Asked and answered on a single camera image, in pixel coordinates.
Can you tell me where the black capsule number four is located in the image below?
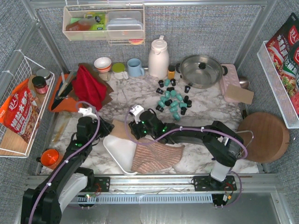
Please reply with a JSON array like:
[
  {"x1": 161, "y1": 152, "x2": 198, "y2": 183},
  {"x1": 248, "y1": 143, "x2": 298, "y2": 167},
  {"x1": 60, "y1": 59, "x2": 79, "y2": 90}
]
[{"x1": 185, "y1": 85, "x2": 191, "y2": 93}]

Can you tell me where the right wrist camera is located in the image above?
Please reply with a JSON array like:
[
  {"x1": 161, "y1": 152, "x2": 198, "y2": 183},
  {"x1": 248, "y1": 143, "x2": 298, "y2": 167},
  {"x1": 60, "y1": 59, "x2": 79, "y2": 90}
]
[{"x1": 129, "y1": 105, "x2": 144, "y2": 117}]

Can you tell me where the white wire basket left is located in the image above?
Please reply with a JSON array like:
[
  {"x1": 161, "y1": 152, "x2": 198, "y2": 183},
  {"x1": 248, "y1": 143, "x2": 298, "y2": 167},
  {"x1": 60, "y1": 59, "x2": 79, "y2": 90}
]
[{"x1": 0, "y1": 50, "x2": 56, "y2": 158}]

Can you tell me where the clear plastic container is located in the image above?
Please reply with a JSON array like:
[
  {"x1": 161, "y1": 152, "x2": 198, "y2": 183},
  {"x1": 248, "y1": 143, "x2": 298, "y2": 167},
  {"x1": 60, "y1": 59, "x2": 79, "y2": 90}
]
[{"x1": 106, "y1": 11, "x2": 143, "y2": 40}]

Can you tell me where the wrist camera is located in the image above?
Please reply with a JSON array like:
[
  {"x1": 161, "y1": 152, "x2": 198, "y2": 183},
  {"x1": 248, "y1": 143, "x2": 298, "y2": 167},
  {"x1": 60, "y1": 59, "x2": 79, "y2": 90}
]
[
  {"x1": 78, "y1": 107, "x2": 96, "y2": 119},
  {"x1": 129, "y1": 105, "x2": 144, "y2": 117}
]

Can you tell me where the orange cup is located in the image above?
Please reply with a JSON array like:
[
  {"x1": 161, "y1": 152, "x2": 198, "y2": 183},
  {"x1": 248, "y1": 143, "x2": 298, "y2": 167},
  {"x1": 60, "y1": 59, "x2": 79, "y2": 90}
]
[{"x1": 40, "y1": 149, "x2": 63, "y2": 170}]

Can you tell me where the pink striped cloth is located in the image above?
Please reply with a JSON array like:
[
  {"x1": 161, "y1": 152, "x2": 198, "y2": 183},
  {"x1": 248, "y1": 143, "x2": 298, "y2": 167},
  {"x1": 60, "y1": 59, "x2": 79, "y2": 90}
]
[{"x1": 131, "y1": 138, "x2": 185, "y2": 174}]

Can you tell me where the orange tray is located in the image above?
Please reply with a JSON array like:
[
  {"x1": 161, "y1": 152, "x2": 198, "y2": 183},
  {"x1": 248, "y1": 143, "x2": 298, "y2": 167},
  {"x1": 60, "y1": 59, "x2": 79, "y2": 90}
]
[{"x1": 48, "y1": 73, "x2": 83, "y2": 113}]

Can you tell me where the white thermos jug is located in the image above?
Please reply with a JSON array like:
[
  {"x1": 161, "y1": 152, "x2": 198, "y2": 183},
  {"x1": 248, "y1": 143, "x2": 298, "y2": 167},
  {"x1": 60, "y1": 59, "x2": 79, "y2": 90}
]
[{"x1": 148, "y1": 35, "x2": 169, "y2": 79}]

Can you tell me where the brown cardboard sheet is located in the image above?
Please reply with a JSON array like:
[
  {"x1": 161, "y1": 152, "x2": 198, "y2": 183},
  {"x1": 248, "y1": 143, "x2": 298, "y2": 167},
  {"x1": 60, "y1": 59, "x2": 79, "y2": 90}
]
[{"x1": 110, "y1": 119, "x2": 136, "y2": 140}]

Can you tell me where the white storage basket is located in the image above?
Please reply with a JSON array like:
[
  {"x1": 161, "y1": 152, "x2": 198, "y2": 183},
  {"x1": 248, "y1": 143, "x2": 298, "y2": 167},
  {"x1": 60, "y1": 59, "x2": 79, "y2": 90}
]
[{"x1": 103, "y1": 135, "x2": 138, "y2": 176}]

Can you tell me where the red snack bag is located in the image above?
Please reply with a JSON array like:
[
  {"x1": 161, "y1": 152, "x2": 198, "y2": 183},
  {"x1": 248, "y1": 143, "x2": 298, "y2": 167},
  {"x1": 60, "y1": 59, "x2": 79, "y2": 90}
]
[{"x1": 0, "y1": 79, "x2": 39, "y2": 143}]

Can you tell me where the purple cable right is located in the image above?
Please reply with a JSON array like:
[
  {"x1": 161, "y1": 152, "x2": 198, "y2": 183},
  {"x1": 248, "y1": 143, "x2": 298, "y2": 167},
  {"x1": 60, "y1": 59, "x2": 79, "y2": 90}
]
[{"x1": 124, "y1": 109, "x2": 249, "y2": 159}]

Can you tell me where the red cloth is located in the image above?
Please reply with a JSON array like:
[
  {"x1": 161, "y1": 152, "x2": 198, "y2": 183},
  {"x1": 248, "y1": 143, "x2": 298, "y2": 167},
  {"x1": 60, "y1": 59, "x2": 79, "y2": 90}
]
[{"x1": 71, "y1": 63, "x2": 113, "y2": 111}]

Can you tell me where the blue mug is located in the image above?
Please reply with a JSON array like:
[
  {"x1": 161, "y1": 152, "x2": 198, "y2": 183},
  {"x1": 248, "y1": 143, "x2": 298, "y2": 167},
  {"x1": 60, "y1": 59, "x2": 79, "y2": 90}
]
[{"x1": 127, "y1": 58, "x2": 145, "y2": 77}]

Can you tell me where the pink tray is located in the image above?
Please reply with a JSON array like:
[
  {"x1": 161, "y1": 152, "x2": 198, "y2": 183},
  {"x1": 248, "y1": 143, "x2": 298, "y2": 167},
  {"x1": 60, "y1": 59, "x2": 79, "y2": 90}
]
[{"x1": 219, "y1": 63, "x2": 241, "y2": 103}]

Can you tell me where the stainless steel pan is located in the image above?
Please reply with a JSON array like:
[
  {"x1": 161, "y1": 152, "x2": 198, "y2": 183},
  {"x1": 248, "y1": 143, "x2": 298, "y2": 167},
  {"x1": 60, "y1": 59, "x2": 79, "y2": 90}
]
[{"x1": 176, "y1": 55, "x2": 228, "y2": 89}]

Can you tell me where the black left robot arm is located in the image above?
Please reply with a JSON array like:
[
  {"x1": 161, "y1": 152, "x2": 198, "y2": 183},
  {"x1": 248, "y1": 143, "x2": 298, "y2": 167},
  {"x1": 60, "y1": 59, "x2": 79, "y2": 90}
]
[{"x1": 20, "y1": 117, "x2": 114, "y2": 224}]

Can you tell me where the white wall shelf basket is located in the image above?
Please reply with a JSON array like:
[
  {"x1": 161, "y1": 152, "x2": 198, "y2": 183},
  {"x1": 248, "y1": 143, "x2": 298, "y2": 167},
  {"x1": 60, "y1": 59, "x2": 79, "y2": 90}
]
[{"x1": 63, "y1": 4, "x2": 145, "y2": 44}]

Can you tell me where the green capsule number three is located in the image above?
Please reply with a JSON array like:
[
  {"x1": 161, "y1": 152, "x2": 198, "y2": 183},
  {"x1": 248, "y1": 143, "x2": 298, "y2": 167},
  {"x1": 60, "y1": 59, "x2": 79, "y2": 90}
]
[{"x1": 178, "y1": 102, "x2": 187, "y2": 108}]

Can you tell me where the brown sponge pad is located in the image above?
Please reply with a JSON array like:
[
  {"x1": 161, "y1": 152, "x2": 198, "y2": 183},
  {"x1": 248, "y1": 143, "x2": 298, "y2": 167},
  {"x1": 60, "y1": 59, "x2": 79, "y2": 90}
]
[{"x1": 224, "y1": 84, "x2": 254, "y2": 105}]

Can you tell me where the metal rail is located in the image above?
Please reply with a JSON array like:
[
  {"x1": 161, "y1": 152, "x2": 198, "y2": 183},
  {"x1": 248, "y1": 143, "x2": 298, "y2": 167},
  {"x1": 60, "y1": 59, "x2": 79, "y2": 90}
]
[{"x1": 24, "y1": 174, "x2": 281, "y2": 194}]

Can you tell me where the green lid cup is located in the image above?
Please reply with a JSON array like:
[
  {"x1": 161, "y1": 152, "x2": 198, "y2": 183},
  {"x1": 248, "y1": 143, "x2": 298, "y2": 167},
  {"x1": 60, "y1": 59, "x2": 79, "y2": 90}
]
[{"x1": 112, "y1": 63, "x2": 128, "y2": 80}]

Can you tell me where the white orange bowl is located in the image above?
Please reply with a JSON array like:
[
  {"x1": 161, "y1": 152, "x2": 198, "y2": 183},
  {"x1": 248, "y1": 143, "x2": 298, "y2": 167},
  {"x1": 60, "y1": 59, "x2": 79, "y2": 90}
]
[{"x1": 93, "y1": 57, "x2": 112, "y2": 73}]

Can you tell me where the dark lid jar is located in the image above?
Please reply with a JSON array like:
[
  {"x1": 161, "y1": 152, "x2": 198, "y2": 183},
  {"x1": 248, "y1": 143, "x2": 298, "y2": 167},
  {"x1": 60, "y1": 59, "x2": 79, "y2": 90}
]
[{"x1": 32, "y1": 76, "x2": 48, "y2": 94}]

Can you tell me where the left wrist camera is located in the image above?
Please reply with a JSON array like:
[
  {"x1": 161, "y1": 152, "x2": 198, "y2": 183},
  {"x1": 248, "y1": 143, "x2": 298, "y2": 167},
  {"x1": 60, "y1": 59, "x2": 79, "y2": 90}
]
[{"x1": 78, "y1": 107, "x2": 96, "y2": 119}]

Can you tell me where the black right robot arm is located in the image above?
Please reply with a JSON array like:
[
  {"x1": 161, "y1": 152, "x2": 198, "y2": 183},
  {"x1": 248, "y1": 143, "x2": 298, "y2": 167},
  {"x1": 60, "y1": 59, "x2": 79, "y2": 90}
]
[{"x1": 125, "y1": 105, "x2": 248, "y2": 184}]

